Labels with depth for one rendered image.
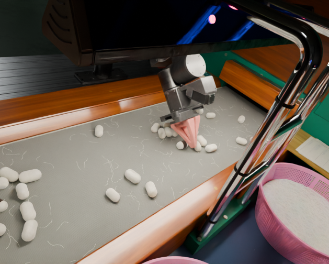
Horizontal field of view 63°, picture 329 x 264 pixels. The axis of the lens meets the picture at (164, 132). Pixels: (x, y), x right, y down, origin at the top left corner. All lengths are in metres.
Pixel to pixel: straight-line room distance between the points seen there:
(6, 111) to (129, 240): 0.39
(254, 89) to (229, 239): 0.51
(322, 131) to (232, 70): 0.35
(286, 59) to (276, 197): 0.47
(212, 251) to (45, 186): 0.36
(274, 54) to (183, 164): 0.53
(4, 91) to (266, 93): 0.81
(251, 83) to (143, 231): 0.65
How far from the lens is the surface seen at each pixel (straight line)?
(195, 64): 0.61
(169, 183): 0.59
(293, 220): 0.69
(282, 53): 0.99
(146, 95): 0.81
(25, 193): 0.52
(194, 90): 0.61
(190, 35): 0.36
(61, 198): 0.53
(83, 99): 0.73
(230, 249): 0.64
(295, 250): 0.66
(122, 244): 0.46
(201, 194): 0.57
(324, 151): 0.93
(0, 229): 0.49
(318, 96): 0.52
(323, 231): 0.73
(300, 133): 0.95
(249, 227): 0.70
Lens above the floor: 1.16
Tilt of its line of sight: 36 degrees down
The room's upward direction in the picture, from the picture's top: 19 degrees clockwise
